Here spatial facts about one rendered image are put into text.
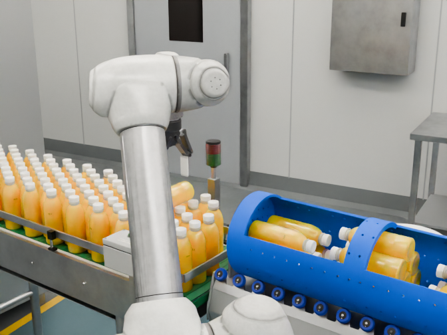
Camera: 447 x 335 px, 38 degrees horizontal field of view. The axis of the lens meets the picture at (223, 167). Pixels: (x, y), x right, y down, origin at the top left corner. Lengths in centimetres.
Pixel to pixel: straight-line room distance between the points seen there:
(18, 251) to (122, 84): 147
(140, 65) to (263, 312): 59
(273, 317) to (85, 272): 125
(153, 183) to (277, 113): 425
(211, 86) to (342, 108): 397
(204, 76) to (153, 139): 18
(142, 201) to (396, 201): 418
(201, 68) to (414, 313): 87
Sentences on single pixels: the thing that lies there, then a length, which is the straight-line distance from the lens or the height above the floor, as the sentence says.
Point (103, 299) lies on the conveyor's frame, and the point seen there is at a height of 78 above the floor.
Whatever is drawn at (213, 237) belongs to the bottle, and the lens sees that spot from 226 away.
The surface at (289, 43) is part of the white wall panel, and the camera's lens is 546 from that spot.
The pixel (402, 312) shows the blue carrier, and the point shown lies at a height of 105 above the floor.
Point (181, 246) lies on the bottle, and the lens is 214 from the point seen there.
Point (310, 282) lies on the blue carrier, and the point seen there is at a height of 106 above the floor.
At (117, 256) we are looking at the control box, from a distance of 214.
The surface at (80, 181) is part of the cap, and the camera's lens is 267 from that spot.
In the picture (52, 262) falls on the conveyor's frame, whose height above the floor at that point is 85.
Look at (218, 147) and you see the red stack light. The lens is 263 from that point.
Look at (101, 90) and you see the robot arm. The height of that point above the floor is 169.
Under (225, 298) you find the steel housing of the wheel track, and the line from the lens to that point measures 219.
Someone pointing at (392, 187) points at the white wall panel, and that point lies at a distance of 542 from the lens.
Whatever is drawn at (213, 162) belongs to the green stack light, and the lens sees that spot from 264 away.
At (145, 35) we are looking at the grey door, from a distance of 611.
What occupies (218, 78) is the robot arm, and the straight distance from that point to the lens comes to 145.
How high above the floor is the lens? 196
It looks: 18 degrees down
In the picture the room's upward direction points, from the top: straight up
